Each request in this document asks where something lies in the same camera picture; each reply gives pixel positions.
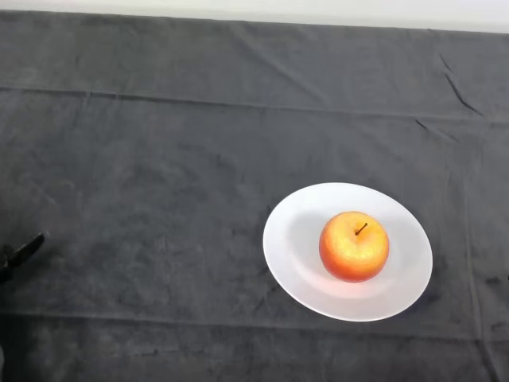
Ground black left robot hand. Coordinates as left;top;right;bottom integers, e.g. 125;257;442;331
0;232;46;284

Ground red yellow apple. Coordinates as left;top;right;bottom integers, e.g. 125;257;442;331
318;211;390;283

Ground white round plate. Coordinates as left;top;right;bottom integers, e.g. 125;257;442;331
262;181;433;323

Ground dark grey cloth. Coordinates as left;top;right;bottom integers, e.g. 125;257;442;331
0;10;509;382

